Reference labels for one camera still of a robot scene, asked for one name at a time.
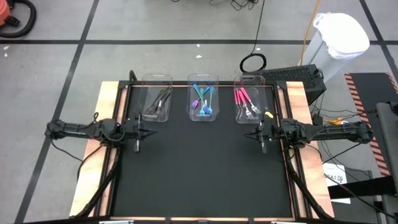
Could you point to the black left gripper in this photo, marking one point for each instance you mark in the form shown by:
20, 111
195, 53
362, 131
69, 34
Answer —
138, 132

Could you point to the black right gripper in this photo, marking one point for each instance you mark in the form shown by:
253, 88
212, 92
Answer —
265, 134

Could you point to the dark metal fork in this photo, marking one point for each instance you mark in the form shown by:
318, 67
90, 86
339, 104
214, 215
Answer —
151, 108
168, 93
150, 115
162, 107
156, 102

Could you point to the clear plastic bin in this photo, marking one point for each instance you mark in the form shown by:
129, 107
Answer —
155, 81
259, 90
203, 79

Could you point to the iridescent rainbow fork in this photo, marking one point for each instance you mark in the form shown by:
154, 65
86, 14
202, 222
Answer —
201, 107
195, 105
211, 96

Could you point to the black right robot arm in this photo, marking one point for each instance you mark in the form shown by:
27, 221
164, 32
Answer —
326, 132

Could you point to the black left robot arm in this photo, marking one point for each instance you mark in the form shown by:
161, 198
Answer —
84, 130

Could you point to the yellow tape tag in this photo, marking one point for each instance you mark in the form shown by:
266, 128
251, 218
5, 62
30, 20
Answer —
269, 114

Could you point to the black table mat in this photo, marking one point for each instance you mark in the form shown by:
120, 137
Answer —
192, 186

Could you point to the black computer case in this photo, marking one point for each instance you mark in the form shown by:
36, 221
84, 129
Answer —
295, 76

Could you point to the white paper sheet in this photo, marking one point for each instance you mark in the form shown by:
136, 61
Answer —
334, 172

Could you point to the grey trash can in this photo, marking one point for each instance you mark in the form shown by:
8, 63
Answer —
320, 62

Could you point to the black metal beam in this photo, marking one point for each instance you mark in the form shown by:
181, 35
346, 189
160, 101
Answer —
357, 188

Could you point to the black hazard-striped floor mat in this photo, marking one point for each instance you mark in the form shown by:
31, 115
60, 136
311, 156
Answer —
370, 90

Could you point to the orange shop vacuum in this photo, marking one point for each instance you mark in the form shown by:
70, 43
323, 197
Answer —
3, 14

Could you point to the black metal table frame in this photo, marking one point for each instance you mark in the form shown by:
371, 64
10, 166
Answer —
180, 83

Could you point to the silver metal bracket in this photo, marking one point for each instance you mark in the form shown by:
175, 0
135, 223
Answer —
116, 222
289, 222

